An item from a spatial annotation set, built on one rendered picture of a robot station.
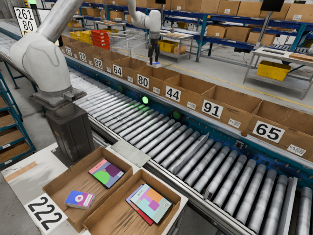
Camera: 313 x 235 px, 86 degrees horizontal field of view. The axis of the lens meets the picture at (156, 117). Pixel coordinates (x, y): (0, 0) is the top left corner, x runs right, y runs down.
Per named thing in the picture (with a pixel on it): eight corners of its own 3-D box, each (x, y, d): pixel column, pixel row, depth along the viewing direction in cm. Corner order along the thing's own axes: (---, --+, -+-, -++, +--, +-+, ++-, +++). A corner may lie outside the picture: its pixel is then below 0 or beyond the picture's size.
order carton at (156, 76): (134, 85, 184) (133, 69, 174) (152, 78, 203) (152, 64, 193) (162, 97, 164) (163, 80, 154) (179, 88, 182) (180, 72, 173)
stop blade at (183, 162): (174, 175, 110) (175, 166, 105) (206, 140, 140) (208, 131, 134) (175, 175, 110) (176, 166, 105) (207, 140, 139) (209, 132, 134)
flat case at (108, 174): (109, 190, 94) (109, 188, 93) (88, 172, 103) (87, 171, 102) (125, 173, 104) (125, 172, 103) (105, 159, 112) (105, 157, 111)
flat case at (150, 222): (150, 227, 81) (150, 225, 80) (125, 201, 91) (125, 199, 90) (167, 206, 90) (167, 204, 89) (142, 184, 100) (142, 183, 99)
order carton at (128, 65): (112, 75, 204) (110, 61, 194) (130, 69, 223) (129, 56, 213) (134, 85, 184) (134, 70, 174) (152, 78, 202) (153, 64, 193)
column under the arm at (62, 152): (71, 171, 105) (55, 131, 86) (51, 151, 118) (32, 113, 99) (104, 148, 123) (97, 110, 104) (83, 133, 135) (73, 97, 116)
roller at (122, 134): (116, 138, 139) (115, 134, 136) (156, 113, 172) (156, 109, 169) (119, 141, 136) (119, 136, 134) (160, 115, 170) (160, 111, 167)
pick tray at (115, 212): (85, 232, 78) (80, 223, 73) (140, 177, 104) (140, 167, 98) (127, 285, 65) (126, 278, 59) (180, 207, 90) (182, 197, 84)
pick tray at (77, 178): (47, 198, 91) (40, 188, 85) (103, 155, 117) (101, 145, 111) (78, 234, 78) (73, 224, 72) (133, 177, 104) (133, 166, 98)
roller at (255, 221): (244, 233, 86) (248, 229, 83) (267, 170, 119) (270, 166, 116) (254, 241, 83) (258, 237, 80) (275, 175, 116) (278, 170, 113)
